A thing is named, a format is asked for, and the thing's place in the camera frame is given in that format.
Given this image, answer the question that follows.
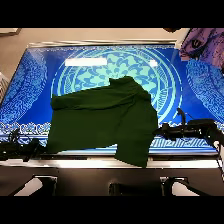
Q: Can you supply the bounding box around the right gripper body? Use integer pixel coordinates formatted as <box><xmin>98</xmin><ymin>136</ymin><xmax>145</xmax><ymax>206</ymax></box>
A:
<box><xmin>161</xmin><ymin>123</ymin><xmax>188</xmax><ymax>140</ymax></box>

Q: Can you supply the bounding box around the green T-shirt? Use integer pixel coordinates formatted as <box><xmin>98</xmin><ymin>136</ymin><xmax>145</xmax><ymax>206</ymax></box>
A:
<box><xmin>45</xmin><ymin>75</ymin><xmax>160</xmax><ymax>169</ymax></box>

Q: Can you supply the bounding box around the purple garment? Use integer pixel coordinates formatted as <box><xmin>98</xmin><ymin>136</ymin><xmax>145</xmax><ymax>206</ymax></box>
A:
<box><xmin>179</xmin><ymin>27</ymin><xmax>224</xmax><ymax>74</ymax></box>

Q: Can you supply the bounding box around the silver frame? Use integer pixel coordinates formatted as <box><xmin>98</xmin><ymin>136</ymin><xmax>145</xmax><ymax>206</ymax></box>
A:
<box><xmin>0</xmin><ymin>153</ymin><xmax>224</xmax><ymax>197</ymax></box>

